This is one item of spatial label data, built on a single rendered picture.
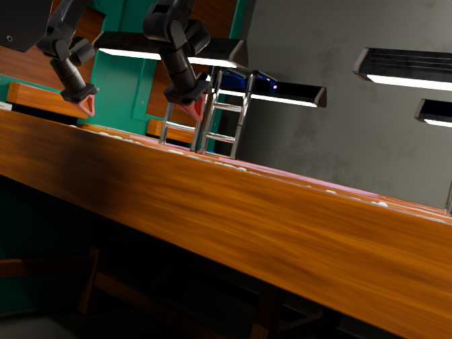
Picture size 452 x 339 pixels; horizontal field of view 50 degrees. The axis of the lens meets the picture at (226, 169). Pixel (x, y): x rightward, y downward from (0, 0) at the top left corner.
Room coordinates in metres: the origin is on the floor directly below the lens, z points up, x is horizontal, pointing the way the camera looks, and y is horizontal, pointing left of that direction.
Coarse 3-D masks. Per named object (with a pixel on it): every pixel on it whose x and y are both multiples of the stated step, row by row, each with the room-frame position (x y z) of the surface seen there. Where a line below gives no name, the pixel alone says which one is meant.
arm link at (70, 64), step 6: (72, 54) 1.39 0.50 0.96; (54, 60) 1.37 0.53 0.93; (66, 60) 1.37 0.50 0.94; (72, 60) 1.41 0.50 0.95; (54, 66) 1.36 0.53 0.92; (60, 66) 1.36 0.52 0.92; (66, 66) 1.37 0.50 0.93; (72, 66) 1.39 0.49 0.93; (60, 72) 1.37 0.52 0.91; (66, 72) 1.38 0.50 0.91; (72, 72) 1.39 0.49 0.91; (60, 78) 1.39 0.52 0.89
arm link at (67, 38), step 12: (72, 0) 1.33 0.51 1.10; (84, 0) 1.36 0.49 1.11; (60, 12) 1.33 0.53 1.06; (72, 12) 1.34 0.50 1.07; (48, 24) 1.33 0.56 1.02; (60, 24) 1.31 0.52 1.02; (72, 24) 1.34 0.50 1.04; (48, 36) 1.31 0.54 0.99; (60, 36) 1.32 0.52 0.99; (72, 36) 1.35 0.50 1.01; (48, 48) 1.31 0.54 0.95
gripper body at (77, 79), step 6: (78, 72) 1.41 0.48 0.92; (66, 78) 1.39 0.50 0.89; (72, 78) 1.39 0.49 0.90; (78, 78) 1.41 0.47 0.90; (66, 84) 1.40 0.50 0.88; (72, 84) 1.40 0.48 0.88; (78, 84) 1.41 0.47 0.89; (84, 84) 1.43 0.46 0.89; (90, 84) 1.44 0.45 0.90; (66, 90) 1.46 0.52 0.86; (72, 90) 1.41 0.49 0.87; (78, 90) 1.42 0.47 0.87; (84, 90) 1.42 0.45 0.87; (90, 90) 1.42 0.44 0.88; (72, 96) 1.42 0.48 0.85; (78, 96) 1.40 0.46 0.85; (84, 96) 1.41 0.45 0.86
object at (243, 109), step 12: (228, 72) 1.95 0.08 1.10; (252, 72) 1.84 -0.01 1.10; (216, 84) 1.92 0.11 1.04; (252, 84) 1.83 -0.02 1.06; (216, 96) 1.92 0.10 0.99; (228, 108) 1.87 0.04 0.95; (240, 108) 1.84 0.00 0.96; (240, 120) 1.83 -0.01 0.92; (204, 132) 1.92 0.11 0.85; (240, 132) 1.83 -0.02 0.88; (204, 144) 1.92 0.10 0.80
